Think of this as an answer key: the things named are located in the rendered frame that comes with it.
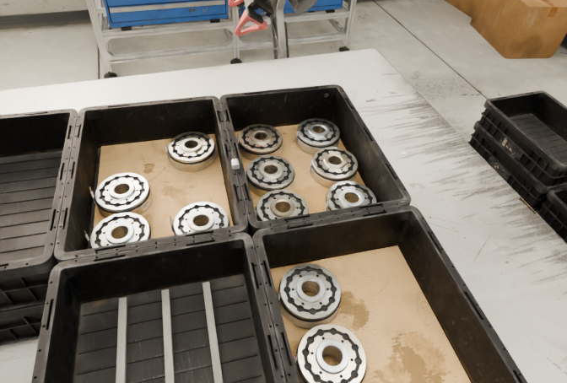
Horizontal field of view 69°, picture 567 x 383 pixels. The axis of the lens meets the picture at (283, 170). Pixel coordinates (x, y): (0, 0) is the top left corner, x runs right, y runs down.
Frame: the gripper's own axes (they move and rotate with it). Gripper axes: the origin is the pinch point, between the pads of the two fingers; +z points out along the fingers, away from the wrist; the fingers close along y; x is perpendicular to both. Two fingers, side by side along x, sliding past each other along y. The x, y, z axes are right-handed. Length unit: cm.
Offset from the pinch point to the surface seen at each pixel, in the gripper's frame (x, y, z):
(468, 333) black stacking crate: 9, 79, -24
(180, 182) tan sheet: -9.1, 38.9, 17.0
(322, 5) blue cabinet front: 139, -132, 42
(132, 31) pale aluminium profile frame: 43, -120, 120
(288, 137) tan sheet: 13.8, 28.9, 3.5
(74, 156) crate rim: -29, 35, 21
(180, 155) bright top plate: -9.1, 32.8, 15.9
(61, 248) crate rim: -33, 55, 15
